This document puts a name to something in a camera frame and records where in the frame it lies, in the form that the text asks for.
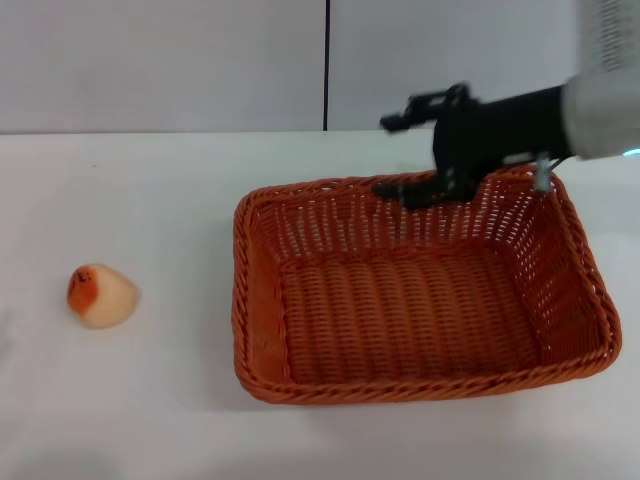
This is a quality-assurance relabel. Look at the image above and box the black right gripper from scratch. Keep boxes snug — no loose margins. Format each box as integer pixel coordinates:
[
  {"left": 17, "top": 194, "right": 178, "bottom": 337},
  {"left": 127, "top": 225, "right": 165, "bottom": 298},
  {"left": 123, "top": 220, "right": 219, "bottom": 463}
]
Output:
[{"left": 373, "top": 83, "right": 569, "bottom": 210}]

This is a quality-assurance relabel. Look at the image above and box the orange woven plastic basket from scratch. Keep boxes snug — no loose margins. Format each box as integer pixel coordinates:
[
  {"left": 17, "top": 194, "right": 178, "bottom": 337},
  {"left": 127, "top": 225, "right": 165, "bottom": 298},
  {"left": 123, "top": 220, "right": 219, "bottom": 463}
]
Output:
[{"left": 230, "top": 166, "right": 623, "bottom": 405}]

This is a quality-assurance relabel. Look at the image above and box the peach with red blush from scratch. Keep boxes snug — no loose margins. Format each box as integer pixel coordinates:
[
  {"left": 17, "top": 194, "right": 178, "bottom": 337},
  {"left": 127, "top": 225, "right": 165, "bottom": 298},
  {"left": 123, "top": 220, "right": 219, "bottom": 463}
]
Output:
[{"left": 66, "top": 262, "right": 140, "bottom": 330}]

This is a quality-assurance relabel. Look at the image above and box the grey gripper cable with connector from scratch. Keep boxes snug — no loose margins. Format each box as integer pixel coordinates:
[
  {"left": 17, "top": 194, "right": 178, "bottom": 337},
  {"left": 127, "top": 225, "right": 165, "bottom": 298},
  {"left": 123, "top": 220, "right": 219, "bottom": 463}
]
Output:
[{"left": 531, "top": 153, "right": 565, "bottom": 194}]

